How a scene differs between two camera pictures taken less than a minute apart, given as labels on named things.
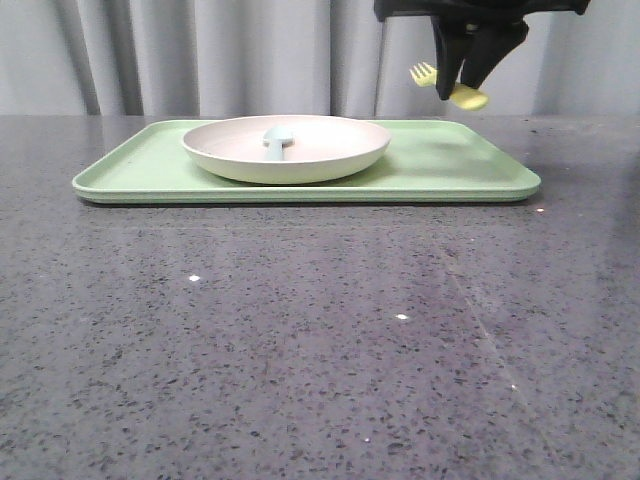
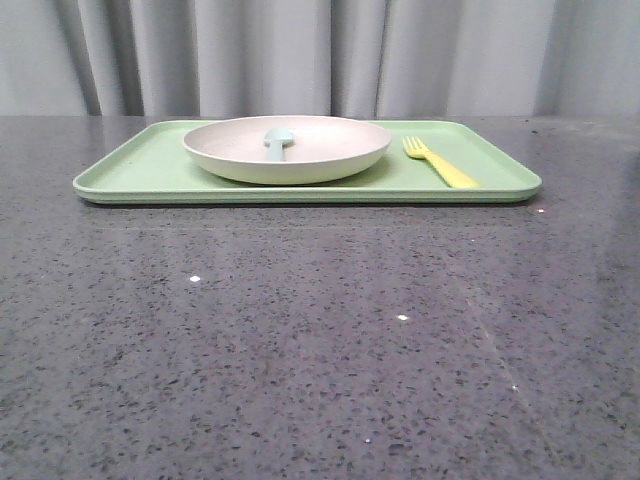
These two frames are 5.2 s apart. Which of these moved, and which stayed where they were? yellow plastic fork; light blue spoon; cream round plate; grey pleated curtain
Moved: yellow plastic fork
Stayed: grey pleated curtain; light blue spoon; cream round plate
